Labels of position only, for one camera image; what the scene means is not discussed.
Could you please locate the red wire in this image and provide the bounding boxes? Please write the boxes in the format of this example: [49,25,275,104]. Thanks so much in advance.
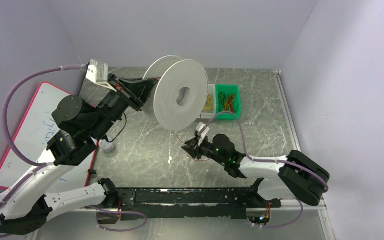
[176,129,211,163]

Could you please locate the clear white plastic bin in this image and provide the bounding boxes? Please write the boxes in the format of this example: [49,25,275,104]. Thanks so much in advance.
[199,84,217,119]

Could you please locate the grey perforated cable spool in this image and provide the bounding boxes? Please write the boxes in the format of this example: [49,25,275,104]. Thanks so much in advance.
[142,55,209,131]

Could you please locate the green plastic bin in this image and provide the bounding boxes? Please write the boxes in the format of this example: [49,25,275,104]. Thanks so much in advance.
[215,84,242,119]

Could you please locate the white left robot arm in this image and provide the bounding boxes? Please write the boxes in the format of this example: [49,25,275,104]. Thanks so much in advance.
[0,74,159,238]

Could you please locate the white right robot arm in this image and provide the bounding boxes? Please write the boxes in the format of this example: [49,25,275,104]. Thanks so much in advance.
[181,134,330,206]

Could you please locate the small grey round cap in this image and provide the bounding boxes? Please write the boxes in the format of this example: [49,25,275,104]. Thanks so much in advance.
[98,139,116,154]

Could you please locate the pink framed whiteboard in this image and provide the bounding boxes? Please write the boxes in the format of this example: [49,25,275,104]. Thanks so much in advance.
[0,82,95,193]

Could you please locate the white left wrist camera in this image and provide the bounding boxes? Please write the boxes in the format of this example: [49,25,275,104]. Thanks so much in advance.
[85,59,111,89]

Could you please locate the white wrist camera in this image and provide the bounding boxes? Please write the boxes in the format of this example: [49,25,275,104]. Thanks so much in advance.
[195,122,210,139]
[85,59,111,89]

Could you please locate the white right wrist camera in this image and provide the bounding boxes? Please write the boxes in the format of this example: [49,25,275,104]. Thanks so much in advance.
[195,122,210,139]

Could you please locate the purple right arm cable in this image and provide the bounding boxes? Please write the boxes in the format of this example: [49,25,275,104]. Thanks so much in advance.
[198,110,330,230]

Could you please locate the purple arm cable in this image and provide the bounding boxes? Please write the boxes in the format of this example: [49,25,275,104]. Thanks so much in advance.
[0,64,148,239]
[198,110,330,230]

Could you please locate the yellow wire bundle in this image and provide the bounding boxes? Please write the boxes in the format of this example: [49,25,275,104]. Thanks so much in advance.
[203,94,215,112]

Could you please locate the mixed coloured wire bundle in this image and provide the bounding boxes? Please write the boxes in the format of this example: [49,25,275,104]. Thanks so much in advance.
[218,92,238,114]

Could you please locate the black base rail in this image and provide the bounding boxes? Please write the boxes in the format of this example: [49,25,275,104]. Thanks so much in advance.
[98,187,282,220]

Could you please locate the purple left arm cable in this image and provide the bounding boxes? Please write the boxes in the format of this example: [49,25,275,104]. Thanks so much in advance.
[0,64,148,239]

